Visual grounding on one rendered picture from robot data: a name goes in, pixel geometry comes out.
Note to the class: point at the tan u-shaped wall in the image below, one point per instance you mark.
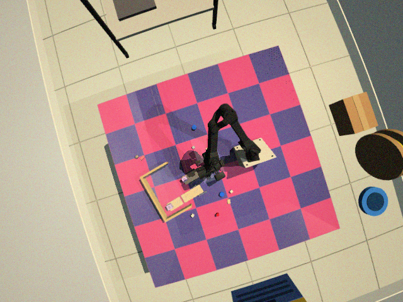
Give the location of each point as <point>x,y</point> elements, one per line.
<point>165,192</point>

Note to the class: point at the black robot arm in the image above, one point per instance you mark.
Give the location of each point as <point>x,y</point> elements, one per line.
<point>211,160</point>

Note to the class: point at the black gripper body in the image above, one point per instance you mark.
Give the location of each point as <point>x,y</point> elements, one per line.
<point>218,175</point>

